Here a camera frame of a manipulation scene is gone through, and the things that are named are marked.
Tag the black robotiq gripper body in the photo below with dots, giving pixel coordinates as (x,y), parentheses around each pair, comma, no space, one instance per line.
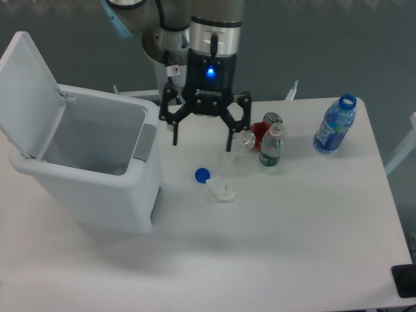
(209,81)

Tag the white push-button trash can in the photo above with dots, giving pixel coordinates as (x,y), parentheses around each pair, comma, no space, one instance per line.
(96,153)

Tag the crushed red soda can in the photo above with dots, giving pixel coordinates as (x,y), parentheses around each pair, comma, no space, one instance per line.
(252,138)

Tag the clear green-label bottle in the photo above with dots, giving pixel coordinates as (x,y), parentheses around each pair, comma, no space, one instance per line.
(272,145)

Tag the blue bottle cap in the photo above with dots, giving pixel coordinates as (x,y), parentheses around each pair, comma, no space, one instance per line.
(201,175)

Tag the crumpled white tissue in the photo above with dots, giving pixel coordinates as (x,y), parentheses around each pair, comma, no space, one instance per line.
(220,189)

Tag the blue plastic water bottle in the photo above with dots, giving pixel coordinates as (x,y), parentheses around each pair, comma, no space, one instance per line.
(336,122)

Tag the black device at edge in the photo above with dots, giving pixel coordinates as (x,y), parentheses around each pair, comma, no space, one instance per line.
(404,279)

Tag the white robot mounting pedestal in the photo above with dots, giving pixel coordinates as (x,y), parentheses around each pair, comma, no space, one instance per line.
(168,50)

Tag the white frame at right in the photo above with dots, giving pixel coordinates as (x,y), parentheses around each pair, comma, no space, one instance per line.
(402,150)

